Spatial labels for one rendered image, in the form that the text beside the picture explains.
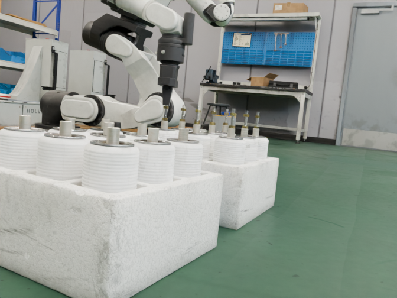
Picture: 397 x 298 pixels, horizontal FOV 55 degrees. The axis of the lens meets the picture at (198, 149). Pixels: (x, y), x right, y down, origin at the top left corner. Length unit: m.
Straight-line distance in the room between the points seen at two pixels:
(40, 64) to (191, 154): 2.82
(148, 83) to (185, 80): 5.33
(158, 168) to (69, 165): 0.16
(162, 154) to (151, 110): 0.85
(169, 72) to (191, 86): 5.69
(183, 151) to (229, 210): 0.33
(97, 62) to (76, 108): 2.14
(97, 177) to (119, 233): 0.10
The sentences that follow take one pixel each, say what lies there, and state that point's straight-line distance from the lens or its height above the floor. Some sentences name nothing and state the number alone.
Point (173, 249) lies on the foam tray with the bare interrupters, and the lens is 0.78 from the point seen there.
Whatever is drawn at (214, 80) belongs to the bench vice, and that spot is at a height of 0.80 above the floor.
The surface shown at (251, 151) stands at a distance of 1.24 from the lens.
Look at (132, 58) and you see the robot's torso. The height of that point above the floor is 0.51.
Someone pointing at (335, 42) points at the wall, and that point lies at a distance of 6.37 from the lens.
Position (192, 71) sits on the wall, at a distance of 6.93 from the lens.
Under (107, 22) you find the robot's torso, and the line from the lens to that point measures 1.81.
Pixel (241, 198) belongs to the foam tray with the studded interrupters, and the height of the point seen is 0.09.
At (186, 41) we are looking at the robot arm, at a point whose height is 0.53.
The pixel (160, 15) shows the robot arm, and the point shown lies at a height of 0.60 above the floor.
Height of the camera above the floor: 0.32
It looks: 6 degrees down
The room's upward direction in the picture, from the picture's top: 5 degrees clockwise
